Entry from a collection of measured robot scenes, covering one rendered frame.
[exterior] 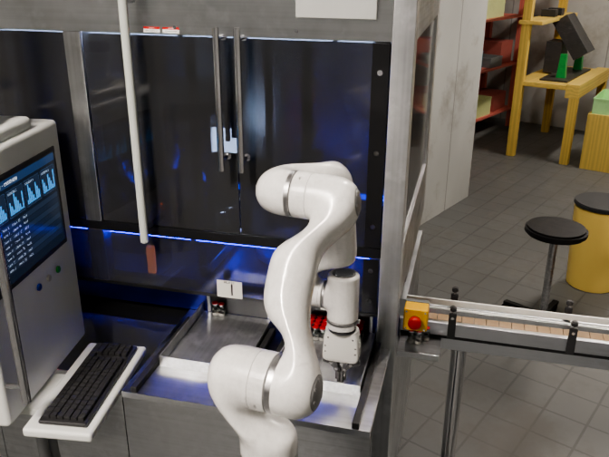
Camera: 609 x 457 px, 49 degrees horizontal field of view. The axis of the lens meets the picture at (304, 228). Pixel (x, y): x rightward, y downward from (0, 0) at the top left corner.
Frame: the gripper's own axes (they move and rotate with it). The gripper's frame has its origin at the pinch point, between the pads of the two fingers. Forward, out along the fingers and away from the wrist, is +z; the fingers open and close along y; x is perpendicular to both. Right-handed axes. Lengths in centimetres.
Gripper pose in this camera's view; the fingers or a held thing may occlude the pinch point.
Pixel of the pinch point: (340, 374)
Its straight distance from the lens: 191.2
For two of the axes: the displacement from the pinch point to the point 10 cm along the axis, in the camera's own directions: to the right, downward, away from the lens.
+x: -2.4, 3.7, -9.0
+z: 0.0, 9.2, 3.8
